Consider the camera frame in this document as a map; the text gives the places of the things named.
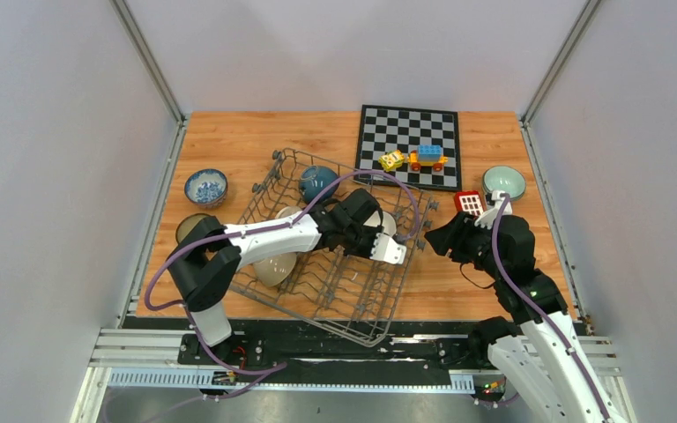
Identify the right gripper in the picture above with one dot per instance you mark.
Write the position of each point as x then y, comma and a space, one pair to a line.
453, 235

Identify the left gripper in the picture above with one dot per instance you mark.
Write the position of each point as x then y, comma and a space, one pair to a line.
373, 231

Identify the teal white bowl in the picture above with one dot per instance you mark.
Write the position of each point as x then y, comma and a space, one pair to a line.
383, 219

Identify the beige bowl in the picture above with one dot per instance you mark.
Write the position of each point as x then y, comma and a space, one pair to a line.
289, 213
274, 270

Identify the light teal checked bowl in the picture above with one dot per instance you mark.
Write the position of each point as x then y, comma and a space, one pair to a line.
506, 179

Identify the white blue floral bowl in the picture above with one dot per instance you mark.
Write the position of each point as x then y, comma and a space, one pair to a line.
206, 185

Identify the dark patterned bowl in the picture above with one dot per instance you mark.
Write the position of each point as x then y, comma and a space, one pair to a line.
193, 228

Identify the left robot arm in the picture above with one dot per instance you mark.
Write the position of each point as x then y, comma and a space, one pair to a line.
204, 265

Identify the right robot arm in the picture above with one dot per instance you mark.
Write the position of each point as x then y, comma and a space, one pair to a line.
537, 348

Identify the red toy brick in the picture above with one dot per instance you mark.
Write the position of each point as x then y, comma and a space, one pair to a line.
469, 202

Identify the dark blue bowl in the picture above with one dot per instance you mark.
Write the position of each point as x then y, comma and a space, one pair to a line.
314, 180

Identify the yellow toy block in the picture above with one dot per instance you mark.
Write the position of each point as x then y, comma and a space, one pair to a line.
391, 161

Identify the blue orange toy car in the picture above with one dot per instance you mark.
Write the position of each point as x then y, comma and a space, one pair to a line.
427, 156

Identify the black white chessboard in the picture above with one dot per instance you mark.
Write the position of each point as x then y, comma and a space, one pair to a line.
387, 129

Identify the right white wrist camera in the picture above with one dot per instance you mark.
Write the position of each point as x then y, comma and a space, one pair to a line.
500, 207

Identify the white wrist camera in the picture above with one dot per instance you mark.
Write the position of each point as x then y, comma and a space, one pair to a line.
500, 207
386, 249

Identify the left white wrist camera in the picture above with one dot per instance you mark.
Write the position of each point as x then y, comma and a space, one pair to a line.
386, 249

